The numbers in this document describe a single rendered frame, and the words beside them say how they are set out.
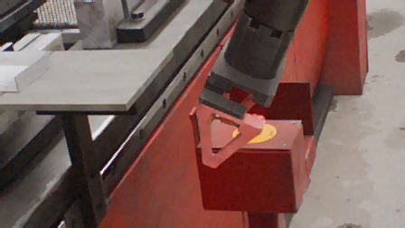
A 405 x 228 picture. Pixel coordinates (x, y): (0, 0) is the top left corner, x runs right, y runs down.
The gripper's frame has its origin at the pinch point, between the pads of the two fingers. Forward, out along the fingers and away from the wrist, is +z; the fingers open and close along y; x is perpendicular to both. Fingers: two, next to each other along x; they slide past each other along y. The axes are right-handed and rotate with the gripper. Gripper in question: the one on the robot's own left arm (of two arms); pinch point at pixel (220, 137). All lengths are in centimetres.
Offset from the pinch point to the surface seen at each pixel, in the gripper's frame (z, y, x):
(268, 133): 20.5, -43.8, 7.3
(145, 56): 6.4, -24.1, -13.4
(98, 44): 27, -62, -27
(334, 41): 72, -233, 28
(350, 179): 89, -165, 45
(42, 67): 11.4, -19.4, -25.2
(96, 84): 8.2, -14.9, -17.0
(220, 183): 30.0, -39.2, 3.0
